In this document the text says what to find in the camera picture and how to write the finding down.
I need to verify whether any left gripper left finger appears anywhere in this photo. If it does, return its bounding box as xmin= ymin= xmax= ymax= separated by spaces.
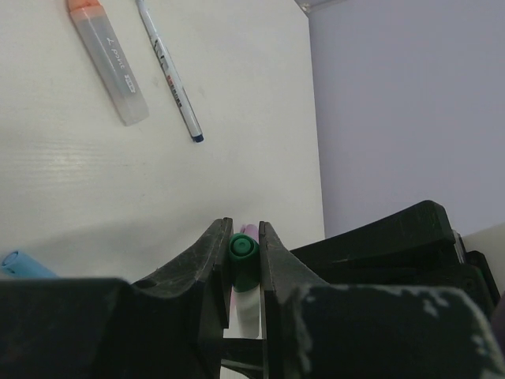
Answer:
xmin=1 ymin=218 xmax=233 ymax=378

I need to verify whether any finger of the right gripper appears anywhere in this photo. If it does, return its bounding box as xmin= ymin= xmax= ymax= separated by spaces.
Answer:
xmin=292 ymin=201 xmax=500 ymax=316

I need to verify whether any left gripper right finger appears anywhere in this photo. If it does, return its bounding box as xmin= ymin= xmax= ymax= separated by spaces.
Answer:
xmin=259 ymin=222 xmax=496 ymax=378

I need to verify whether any dark green pen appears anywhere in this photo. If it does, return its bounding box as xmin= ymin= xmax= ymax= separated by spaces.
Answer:
xmin=233 ymin=286 xmax=260 ymax=339

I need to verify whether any dark green pen cap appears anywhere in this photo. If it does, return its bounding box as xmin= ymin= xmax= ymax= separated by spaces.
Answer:
xmin=228 ymin=233 xmax=260 ymax=293

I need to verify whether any dark blue pen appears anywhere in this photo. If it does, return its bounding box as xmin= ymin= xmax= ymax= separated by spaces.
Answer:
xmin=136 ymin=0 xmax=204 ymax=143

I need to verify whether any orange highlighter body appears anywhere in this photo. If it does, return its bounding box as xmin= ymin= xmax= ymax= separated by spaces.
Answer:
xmin=67 ymin=1 xmax=149 ymax=126

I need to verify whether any light blue cap pen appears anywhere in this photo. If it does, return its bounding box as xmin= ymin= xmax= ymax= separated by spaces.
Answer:
xmin=1 ymin=250 xmax=58 ymax=279

